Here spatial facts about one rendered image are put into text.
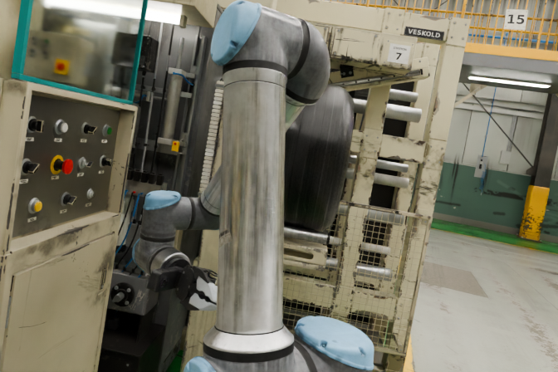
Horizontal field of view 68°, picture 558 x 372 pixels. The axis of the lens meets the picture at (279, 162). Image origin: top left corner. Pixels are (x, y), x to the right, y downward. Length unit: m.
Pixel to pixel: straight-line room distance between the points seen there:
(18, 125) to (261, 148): 0.56
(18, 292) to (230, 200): 0.63
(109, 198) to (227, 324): 0.92
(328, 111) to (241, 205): 0.86
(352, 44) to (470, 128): 9.26
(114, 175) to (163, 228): 0.45
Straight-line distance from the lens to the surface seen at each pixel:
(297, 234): 1.59
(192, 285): 0.99
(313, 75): 0.81
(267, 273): 0.68
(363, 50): 1.95
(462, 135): 11.04
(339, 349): 0.78
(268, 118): 0.69
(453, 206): 10.99
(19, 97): 1.03
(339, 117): 1.47
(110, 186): 1.53
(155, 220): 1.12
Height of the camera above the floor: 1.24
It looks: 3 degrees down
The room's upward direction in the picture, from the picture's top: 10 degrees clockwise
